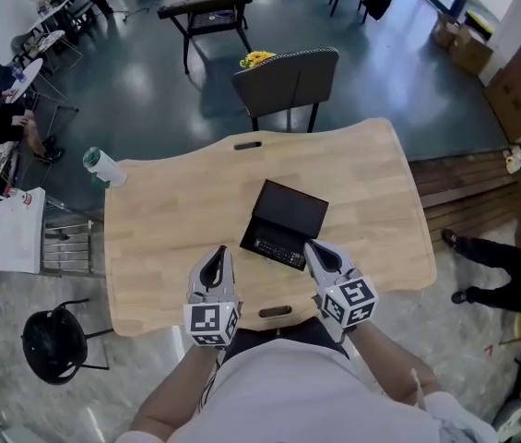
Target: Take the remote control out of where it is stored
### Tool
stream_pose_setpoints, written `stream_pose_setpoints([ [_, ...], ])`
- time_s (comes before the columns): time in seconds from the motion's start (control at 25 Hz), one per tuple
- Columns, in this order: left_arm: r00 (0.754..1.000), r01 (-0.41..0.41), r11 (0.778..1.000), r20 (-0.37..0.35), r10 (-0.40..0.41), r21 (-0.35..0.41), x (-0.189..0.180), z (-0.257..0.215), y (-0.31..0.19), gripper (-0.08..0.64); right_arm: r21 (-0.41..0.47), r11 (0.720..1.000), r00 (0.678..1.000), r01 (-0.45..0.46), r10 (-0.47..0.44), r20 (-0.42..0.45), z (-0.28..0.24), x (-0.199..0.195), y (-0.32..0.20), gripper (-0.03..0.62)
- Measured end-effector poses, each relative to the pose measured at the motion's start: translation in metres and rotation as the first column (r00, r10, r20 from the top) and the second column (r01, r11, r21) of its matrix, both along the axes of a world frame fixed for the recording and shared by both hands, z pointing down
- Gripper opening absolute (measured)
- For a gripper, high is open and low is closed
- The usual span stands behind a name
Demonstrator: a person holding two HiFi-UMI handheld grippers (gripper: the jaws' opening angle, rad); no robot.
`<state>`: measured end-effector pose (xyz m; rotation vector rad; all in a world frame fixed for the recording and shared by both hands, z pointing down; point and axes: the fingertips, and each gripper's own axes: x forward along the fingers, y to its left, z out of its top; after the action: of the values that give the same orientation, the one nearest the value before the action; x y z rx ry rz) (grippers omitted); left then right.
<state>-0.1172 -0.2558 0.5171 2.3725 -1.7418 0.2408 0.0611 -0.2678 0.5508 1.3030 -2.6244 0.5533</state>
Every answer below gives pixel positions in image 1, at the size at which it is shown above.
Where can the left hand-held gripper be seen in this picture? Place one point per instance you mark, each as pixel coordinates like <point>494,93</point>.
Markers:
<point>209,321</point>

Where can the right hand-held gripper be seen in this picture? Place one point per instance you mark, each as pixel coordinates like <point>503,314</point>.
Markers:
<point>350,302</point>

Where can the black remote control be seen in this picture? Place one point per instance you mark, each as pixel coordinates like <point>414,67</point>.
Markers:
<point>278,248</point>

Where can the black storage box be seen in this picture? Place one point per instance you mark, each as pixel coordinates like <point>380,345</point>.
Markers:
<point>290,210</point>

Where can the person's right forearm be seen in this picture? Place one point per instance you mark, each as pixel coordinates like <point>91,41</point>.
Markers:
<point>389,362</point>

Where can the person's left forearm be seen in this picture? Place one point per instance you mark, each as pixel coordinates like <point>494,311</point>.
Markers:
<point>172,386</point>

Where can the person's black trousers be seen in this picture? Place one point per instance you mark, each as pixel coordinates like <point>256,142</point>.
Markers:
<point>283,332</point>

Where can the person's white shirt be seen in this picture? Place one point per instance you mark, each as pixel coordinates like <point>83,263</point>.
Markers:
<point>297,399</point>

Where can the metal rack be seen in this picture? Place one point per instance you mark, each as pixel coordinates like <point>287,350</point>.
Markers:
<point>67,247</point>

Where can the white bottle with green cap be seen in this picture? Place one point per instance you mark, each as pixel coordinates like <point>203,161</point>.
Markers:
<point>103,166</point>

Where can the black round stool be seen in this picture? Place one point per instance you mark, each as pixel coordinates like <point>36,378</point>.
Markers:
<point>52,344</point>

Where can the grey chair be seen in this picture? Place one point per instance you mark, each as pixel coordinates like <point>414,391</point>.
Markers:
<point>287,81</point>

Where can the white paper bag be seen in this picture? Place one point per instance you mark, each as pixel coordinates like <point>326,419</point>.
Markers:
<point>16,231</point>

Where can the yellow flowers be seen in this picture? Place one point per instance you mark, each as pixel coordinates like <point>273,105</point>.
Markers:
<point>256,58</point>

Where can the white round table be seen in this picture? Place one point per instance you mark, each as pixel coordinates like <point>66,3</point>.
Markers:
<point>27,75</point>

